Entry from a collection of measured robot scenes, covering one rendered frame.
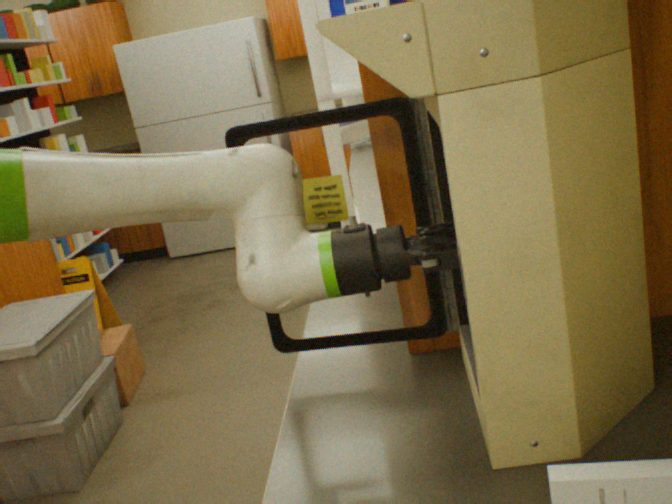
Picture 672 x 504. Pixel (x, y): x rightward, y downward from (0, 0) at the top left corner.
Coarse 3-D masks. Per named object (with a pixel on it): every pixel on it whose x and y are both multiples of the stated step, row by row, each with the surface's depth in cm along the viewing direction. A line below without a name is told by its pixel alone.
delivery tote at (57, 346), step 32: (0, 320) 296; (32, 320) 287; (64, 320) 284; (96, 320) 316; (0, 352) 259; (32, 352) 259; (64, 352) 284; (96, 352) 313; (0, 384) 266; (32, 384) 265; (64, 384) 281; (0, 416) 271; (32, 416) 271
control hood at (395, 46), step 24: (336, 24) 74; (360, 24) 74; (384, 24) 74; (408, 24) 74; (360, 48) 75; (384, 48) 75; (408, 48) 75; (384, 72) 75; (408, 72) 75; (432, 72) 75
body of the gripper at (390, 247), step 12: (384, 228) 95; (396, 228) 94; (384, 240) 93; (396, 240) 92; (408, 240) 97; (384, 252) 92; (396, 252) 92; (408, 252) 92; (420, 252) 91; (384, 264) 92; (396, 264) 92; (408, 264) 92; (420, 264) 92; (384, 276) 93; (396, 276) 94; (408, 276) 94
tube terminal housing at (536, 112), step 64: (448, 0) 73; (512, 0) 73; (576, 0) 78; (448, 64) 75; (512, 64) 74; (576, 64) 80; (448, 128) 77; (512, 128) 76; (576, 128) 80; (512, 192) 78; (576, 192) 81; (640, 192) 92; (512, 256) 81; (576, 256) 83; (640, 256) 93; (512, 320) 83; (576, 320) 84; (640, 320) 95; (512, 384) 85; (576, 384) 85; (640, 384) 97; (512, 448) 88; (576, 448) 87
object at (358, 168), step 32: (320, 128) 110; (352, 128) 109; (384, 128) 108; (416, 128) 108; (320, 160) 112; (352, 160) 111; (384, 160) 110; (320, 192) 113; (352, 192) 112; (384, 192) 111; (320, 224) 115; (384, 224) 113; (384, 288) 116; (416, 288) 115; (288, 320) 121; (320, 320) 120; (352, 320) 119; (384, 320) 118; (416, 320) 117
